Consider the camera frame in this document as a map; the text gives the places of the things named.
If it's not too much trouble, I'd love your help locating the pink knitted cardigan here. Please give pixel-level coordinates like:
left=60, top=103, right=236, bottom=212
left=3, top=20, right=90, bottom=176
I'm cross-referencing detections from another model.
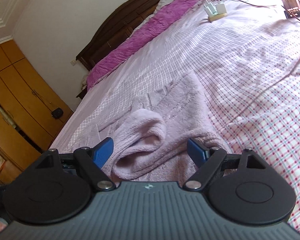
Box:
left=80, top=72, right=231, bottom=183

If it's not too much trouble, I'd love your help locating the small black shoulder bag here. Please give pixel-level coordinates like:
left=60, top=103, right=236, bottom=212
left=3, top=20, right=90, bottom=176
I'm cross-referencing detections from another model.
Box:
left=51, top=107, right=64, bottom=120

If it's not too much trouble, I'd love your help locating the dark wooden nightstand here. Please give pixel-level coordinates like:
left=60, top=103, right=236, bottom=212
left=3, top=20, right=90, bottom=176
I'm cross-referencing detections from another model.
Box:
left=76, top=87, right=87, bottom=100

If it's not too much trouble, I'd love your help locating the orange wooden wardrobe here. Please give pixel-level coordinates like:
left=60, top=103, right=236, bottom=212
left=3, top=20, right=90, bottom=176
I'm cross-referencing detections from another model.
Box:
left=0, top=40, right=73, bottom=184

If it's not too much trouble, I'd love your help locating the pink checkered bed sheet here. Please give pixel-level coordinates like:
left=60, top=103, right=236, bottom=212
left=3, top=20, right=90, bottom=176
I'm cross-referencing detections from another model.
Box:
left=52, top=0, right=300, bottom=232

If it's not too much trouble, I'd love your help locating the dark wooden headboard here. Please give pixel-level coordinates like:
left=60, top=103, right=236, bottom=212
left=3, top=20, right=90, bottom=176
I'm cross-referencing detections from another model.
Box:
left=76, top=0, right=160, bottom=71

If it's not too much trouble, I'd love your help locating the power strip with white chargers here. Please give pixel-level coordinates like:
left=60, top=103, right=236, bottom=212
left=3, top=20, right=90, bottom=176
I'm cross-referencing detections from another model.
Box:
left=204, top=1, right=228, bottom=23

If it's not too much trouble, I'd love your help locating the magenta quilted pillow cover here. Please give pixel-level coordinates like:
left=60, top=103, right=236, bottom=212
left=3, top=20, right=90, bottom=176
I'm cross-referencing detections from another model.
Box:
left=87, top=0, right=199, bottom=89

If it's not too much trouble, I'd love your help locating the white charging cable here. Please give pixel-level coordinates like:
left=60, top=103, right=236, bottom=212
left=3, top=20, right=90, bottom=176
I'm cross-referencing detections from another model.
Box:
left=202, top=0, right=277, bottom=8

